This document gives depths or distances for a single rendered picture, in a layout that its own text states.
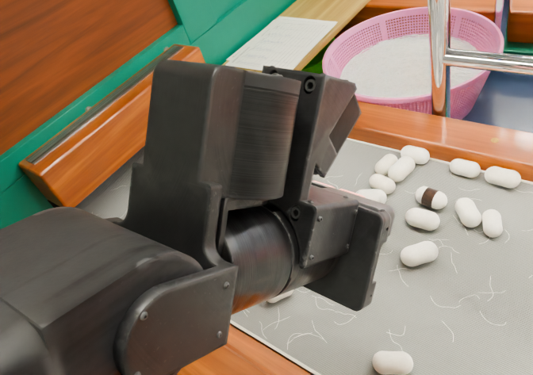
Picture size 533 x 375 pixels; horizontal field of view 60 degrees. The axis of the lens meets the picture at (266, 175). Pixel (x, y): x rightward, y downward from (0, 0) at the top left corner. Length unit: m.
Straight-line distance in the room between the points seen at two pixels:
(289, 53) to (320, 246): 0.57
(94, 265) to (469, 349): 0.36
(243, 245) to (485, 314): 0.30
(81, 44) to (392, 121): 0.43
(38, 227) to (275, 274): 0.11
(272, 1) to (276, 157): 0.75
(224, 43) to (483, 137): 0.47
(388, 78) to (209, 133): 0.60
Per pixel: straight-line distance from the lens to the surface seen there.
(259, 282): 0.23
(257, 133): 0.21
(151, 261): 0.16
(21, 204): 0.69
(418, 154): 0.58
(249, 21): 0.90
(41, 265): 0.17
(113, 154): 0.66
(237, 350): 0.46
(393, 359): 0.43
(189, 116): 0.20
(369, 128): 0.62
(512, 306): 0.48
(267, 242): 0.24
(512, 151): 0.58
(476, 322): 0.47
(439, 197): 0.53
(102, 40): 0.72
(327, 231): 0.27
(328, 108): 0.25
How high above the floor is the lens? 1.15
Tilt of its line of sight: 41 degrees down
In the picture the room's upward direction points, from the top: 20 degrees counter-clockwise
